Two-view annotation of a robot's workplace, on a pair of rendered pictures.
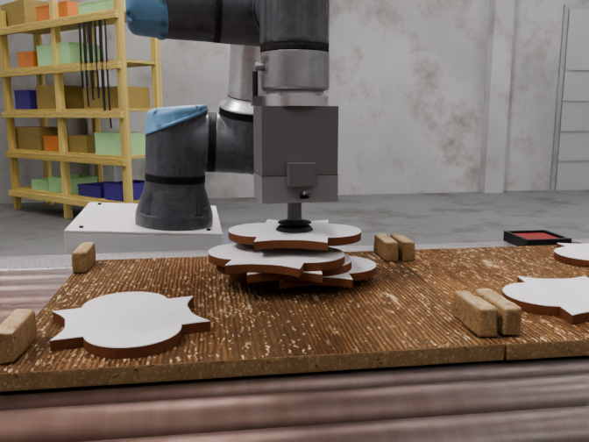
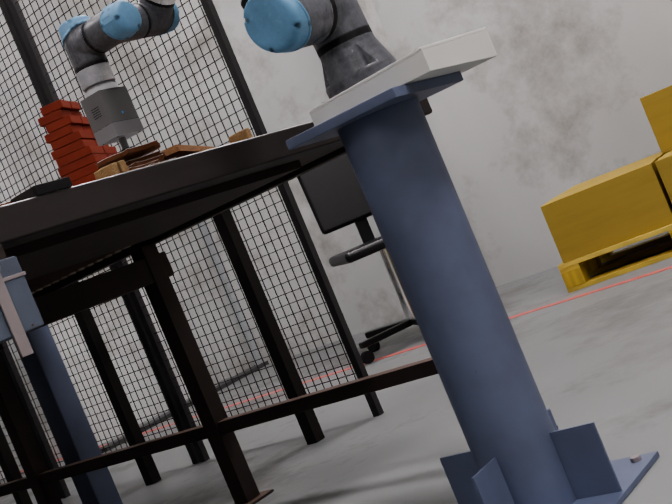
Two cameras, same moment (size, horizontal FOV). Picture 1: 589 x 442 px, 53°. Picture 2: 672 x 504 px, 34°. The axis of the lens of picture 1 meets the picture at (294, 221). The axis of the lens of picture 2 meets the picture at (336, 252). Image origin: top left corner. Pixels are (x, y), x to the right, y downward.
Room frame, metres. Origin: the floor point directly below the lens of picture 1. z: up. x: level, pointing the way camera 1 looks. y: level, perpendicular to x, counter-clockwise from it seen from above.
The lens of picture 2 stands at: (2.60, -1.37, 0.67)
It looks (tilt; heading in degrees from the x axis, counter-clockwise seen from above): 1 degrees down; 137
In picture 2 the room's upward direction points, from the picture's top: 23 degrees counter-clockwise
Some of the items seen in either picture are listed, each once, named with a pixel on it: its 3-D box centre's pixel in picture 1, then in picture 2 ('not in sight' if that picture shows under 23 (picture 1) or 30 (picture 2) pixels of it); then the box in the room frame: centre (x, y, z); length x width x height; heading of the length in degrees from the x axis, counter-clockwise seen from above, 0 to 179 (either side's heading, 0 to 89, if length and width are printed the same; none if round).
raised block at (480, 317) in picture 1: (474, 311); not in sight; (0.50, -0.16, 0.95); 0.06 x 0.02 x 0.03; 8
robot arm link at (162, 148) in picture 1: (180, 139); (325, 8); (1.14, 0.22, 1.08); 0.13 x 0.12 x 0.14; 100
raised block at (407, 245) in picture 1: (401, 246); (107, 173); (0.77, -0.15, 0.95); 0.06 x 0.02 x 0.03; 8
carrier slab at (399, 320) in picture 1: (247, 299); not in sight; (0.61, 0.05, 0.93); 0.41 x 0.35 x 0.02; 98
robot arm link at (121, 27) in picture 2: (266, 15); (117, 24); (0.75, 0.03, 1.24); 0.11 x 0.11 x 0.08; 10
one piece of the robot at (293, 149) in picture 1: (294, 147); (108, 115); (0.64, 0.00, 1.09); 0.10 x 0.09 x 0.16; 12
